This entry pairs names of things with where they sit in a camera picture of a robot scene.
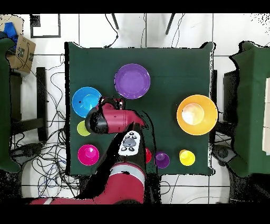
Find purple bowl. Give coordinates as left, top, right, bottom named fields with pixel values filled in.
left=114, top=63, right=151, bottom=100

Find large blue bowl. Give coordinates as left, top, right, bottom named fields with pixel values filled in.
left=71, top=86, right=102, bottom=118

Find pale yellow translucent cup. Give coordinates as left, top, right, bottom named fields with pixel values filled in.
left=76, top=120, right=91, bottom=137

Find small red bowl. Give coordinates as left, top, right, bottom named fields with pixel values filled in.
left=77, top=144, right=100, bottom=166

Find dark green tablecloth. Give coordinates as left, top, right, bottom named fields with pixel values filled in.
left=64, top=41, right=216, bottom=176

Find purple cup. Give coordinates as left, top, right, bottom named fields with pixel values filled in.
left=153, top=151, right=171, bottom=169

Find black metal stand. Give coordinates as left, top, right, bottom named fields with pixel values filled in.
left=9, top=67, right=48, bottom=143

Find black tripod leg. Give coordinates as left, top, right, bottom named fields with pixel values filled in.
left=111, top=13, right=120, bottom=30
left=165, top=13, right=176, bottom=35

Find orange yellow cup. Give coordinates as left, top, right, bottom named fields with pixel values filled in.
left=179, top=149, right=196, bottom=167

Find black power strip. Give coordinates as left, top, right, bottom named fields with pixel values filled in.
left=79, top=175, right=92, bottom=192

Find large orange bowl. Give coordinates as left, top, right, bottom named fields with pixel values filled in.
left=176, top=94, right=219, bottom=136

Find black floor device with knob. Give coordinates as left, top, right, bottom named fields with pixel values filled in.
left=11, top=143, right=44, bottom=161

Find cardboard box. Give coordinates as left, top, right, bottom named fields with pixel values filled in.
left=5, top=34, right=37, bottom=74

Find dark grey floor device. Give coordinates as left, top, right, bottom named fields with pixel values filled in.
left=213, top=144, right=237, bottom=163

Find green covered side table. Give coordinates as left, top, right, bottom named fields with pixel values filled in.
left=228, top=41, right=270, bottom=178
left=0, top=37, right=22, bottom=174

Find flat cardboard sheet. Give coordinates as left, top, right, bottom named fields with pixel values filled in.
left=0, top=14, right=24, bottom=35

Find blue bag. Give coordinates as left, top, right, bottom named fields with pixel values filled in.
left=3, top=22, right=19, bottom=50

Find white boxes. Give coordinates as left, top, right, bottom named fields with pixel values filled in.
left=262, top=77, right=270, bottom=156

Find black cable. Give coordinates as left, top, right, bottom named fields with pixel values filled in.
left=104, top=13, right=119, bottom=49

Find tangle of floor cables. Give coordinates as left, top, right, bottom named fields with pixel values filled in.
left=9, top=53, right=85, bottom=205

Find black square floor frame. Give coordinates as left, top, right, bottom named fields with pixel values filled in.
left=29, top=13, right=62, bottom=39

